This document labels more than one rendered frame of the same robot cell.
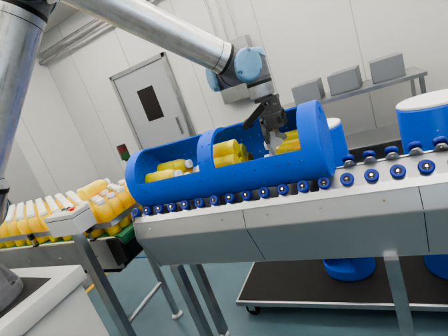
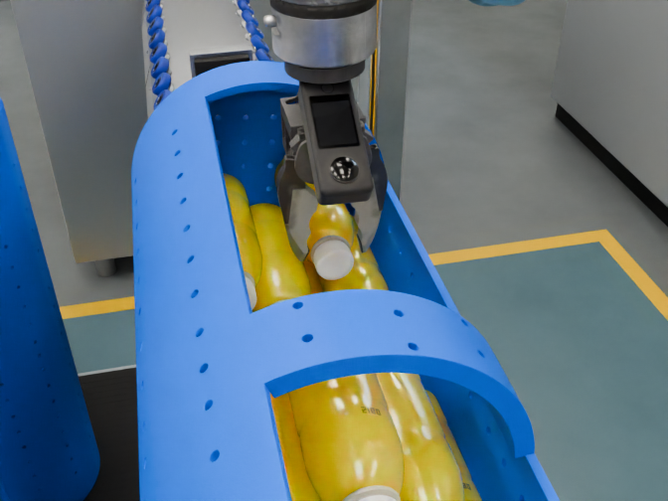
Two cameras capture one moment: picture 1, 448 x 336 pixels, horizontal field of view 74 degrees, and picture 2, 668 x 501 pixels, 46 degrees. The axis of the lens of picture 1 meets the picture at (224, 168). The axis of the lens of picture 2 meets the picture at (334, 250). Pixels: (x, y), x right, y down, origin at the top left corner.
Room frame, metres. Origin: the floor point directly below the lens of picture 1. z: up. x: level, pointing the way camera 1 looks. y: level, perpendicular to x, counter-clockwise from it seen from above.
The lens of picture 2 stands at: (1.49, 0.28, 1.57)
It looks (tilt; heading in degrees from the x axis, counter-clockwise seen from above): 36 degrees down; 229
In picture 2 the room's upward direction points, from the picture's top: straight up
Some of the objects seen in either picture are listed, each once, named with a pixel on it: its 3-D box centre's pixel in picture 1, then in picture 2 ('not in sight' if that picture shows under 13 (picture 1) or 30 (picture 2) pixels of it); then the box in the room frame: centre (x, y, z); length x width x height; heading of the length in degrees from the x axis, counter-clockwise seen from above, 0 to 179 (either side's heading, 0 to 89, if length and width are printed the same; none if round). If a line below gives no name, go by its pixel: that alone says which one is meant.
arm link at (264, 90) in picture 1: (262, 91); (320, 29); (1.07, -0.22, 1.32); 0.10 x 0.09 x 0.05; 151
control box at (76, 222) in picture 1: (70, 221); not in sight; (1.32, 0.75, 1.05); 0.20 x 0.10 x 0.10; 61
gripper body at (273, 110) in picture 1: (270, 113); (324, 111); (1.06, -0.22, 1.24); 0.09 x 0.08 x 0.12; 61
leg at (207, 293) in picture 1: (207, 294); not in sight; (1.50, 0.34, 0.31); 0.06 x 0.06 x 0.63; 61
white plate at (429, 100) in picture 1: (431, 99); not in sight; (1.27, -0.97, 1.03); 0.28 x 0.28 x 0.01
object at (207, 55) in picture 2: not in sight; (225, 95); (0.84, -0.74, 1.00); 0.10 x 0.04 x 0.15; 151
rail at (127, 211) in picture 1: (137, 204); not in sight; (1.51, 0.50, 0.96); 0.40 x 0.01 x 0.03; 151
